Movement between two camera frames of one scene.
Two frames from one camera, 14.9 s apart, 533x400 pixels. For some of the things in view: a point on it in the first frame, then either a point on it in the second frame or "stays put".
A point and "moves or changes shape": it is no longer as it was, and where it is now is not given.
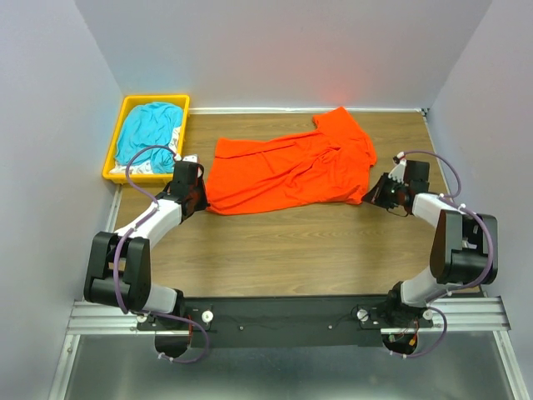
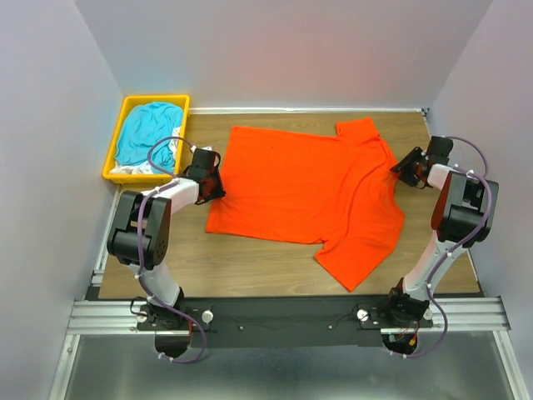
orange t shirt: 330,164 moves or changes shape
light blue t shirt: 145,125 stays put
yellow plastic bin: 120,177 stays put
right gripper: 384,192 → 409,162
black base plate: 281,322 stays put
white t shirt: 146,167 stays put
